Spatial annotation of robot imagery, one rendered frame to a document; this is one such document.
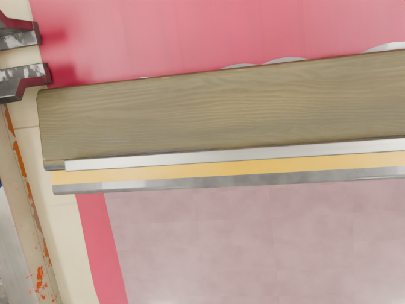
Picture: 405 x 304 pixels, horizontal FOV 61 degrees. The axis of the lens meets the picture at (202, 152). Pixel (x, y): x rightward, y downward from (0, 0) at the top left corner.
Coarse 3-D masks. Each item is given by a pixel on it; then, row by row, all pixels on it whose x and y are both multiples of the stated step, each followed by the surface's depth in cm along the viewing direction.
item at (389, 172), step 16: (208, 176) 30; (224, 176) 30; (240, 176) 29; (256, 176) 29; (272, 176) 29; (288, 176) 29; (304, 176) 28; (320, 176) 28; (336, 176) 28; (352, 176) 28; (368, 176) 28; (384, 176) 27; (400, 176) 27; (64, 192) 33; (80, 192) 32; (96, 192) 32
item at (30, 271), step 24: (0, 120) 34; (0, 144) 34; (0, 168) 34; (24, 168) 37; (0, 192) 34; (24, 192) 37; (0, 216) 35; (24, 216) 36; (0, 240) 36; (24, 240) 36; (0, 264) 37; (24, 264) 36; (48, 264) 40; (24, 288) 37; (48, 288) 39
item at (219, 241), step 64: (64, 0) 32; (128, 0) 31; (192, 0) 30; (64, 64) 33; (128, 64) 32; (192, 64) 31; (256, 64) 30; (128, 192) 36; (192, 192) 35; (256, 192) 34; (128, 256) 38; (192, 256) 37; (256, 256) 35
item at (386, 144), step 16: (288, 144) 27; (304, 144) 26; (320, 144) 26; (336, 144) 26; (352, 144) 25; (368, 144) 25; (384, 144) 25; (400, 144) 25; (64, 160) 30; (80, 160) 30; (96, 160) 29; (112, 160) 29; (128, 160) 29; (144, 160) 28; (160, 160) 28; (176, 160) 28; (192, 160) 28; (208, 160) 27; (224, 160) 27; (240, 160) 27
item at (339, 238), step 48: (288, 0) 29; (336, 0) 28; (384, 0) 27; (288, 48) 30; (336, 48) 29; (288, 192) 33; (336, 192) 32; (384, 192) 32; (288, 240) 34; (336, 240) 34; (384, 240) 33; (288, 288) 36; (336, 288) 35; (384, 288) 34
